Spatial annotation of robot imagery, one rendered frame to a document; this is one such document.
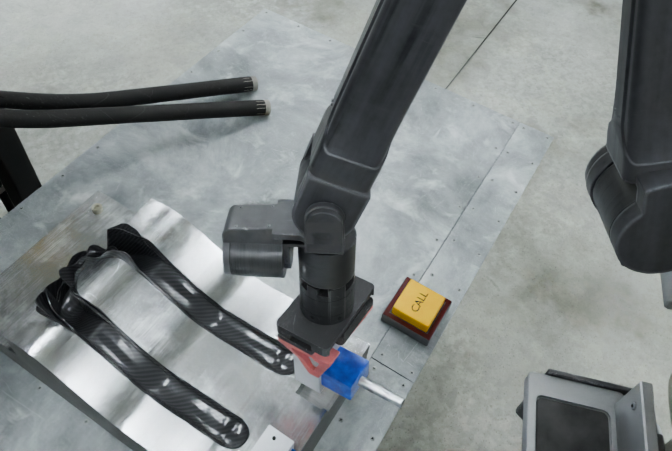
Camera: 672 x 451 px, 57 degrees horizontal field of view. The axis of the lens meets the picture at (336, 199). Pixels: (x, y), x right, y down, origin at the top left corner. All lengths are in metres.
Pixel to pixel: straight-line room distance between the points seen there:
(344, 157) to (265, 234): 0.12
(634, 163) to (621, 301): 1.62
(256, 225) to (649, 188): 0.33
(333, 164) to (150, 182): 0.66
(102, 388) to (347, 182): 0.45
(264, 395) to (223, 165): 0.48
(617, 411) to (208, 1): 2.55
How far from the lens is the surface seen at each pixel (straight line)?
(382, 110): 0.48
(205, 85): 1.23
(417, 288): 0.96
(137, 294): 0.86
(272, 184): 1.10
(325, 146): 0.50
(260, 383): 0.82
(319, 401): 0.84
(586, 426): 0.71
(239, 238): 0.59
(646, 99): 0.52
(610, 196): 0.59
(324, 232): 0.53
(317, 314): 0.64
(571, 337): 2.02
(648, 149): 0.54
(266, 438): 0.77
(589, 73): 2.88
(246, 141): 1.18
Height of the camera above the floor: 1.65
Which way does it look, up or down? 51 degrees down
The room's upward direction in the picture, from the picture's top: 6 degrees clockwise
